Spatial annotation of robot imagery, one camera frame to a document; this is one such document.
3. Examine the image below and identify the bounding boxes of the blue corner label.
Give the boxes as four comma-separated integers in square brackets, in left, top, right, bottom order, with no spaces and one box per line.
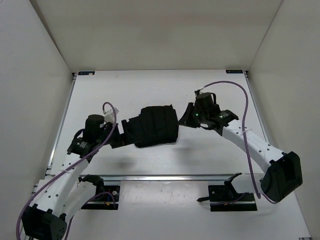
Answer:
[77,71,95,76]
[225,69,243,74]

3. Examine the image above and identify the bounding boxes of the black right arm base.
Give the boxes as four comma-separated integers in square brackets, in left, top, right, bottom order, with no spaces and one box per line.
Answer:
[196,172,258,212]

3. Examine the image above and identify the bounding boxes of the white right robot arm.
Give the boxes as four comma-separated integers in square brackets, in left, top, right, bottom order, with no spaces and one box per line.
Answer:
[178,90,303,203]

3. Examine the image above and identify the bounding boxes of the blue left corner label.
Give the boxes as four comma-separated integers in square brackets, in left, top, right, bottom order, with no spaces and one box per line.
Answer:
[77,71,95,76]

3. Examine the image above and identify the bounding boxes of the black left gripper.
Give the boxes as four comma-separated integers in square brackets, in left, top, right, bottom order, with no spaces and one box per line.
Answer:
[98,116,143,147]

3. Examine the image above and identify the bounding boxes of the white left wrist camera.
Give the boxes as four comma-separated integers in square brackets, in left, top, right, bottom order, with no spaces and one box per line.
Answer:
[102,107,119,124]

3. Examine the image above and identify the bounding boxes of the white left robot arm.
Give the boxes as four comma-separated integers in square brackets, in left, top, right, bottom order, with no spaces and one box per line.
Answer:
[17,114,131,240]

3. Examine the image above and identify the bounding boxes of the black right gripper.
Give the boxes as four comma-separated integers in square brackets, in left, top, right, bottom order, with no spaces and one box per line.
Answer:
[177,103,208,129]

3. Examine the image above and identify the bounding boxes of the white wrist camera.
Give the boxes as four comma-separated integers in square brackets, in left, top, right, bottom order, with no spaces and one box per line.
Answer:
[102,107,119,124]
[194,87,204,96]

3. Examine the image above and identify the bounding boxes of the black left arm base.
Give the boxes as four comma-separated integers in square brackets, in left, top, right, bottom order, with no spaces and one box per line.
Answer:
[78,174,121,211]

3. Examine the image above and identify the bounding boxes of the blue right corner label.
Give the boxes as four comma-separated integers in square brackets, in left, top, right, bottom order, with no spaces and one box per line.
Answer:
[225,69,243,74]

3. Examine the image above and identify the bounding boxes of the black pleated skirt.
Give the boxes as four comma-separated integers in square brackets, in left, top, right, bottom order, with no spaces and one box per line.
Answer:
[121,105,179,148]

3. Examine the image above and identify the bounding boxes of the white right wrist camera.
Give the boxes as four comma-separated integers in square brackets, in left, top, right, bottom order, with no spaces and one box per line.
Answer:
[194,87,204,96]

